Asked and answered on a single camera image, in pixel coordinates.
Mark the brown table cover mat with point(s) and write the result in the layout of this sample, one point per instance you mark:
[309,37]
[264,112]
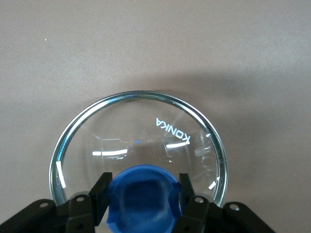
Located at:
[73,48]

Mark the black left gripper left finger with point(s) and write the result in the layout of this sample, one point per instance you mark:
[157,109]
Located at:
[82,211]

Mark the glass lid with blue knob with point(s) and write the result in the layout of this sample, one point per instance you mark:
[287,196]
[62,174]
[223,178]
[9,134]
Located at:
[136,121]

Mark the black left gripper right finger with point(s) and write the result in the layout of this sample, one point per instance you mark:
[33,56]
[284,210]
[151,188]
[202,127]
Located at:
[194,213]

